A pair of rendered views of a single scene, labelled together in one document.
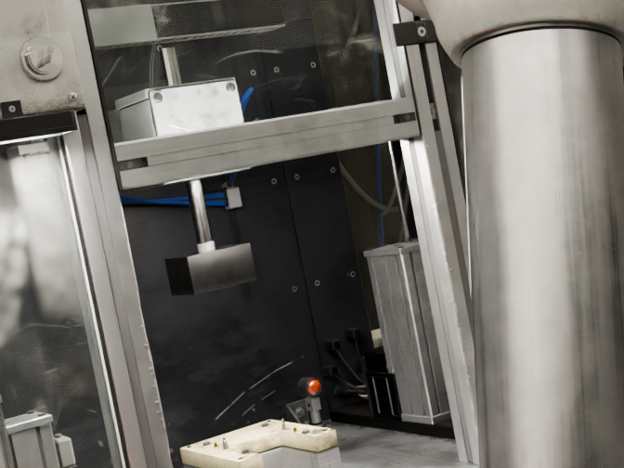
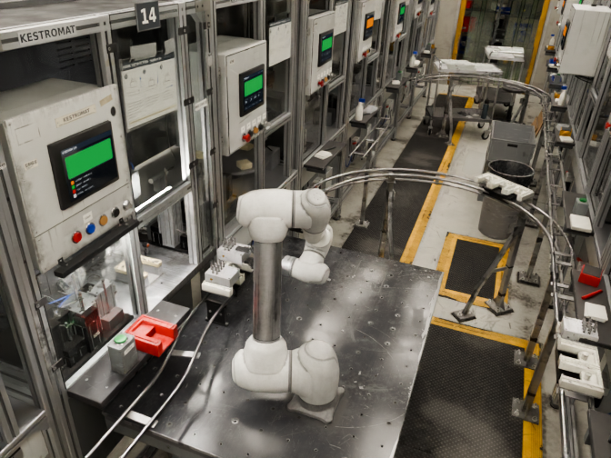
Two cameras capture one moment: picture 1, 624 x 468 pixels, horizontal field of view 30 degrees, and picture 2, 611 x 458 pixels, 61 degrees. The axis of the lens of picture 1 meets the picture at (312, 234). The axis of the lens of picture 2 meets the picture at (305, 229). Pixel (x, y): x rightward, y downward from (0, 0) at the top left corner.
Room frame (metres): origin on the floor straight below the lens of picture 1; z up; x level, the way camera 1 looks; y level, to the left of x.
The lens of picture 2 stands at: (-0.57, 0.70, 2.26)
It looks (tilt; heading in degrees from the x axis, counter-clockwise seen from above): 30 degrees down; 322
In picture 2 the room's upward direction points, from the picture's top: 3 degrees clockwise
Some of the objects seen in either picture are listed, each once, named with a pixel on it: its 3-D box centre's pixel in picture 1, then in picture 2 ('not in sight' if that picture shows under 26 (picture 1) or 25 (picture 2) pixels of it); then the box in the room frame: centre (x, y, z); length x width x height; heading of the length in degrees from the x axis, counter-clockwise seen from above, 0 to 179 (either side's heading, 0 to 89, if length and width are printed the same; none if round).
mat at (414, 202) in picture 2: not in sight; (428, 151); (3.29, -4.20, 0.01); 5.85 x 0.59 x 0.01; 122
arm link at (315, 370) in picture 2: not in sight; (315, 368); (0.52, -0.23, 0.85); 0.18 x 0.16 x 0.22; 54
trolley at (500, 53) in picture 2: not in sight; (499, 80); (3.94, -6.40, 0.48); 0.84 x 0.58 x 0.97; 130
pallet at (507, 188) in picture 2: not in sight; (502, 189); (1.12, -2.27, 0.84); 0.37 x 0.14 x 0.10; 0
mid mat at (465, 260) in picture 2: not in sight; (473, 267); (1.33, -2.51, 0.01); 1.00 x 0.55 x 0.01; 122
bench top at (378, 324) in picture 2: not in sight; (305, 332); (0.88, -0.46, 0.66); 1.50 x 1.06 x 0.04; 122
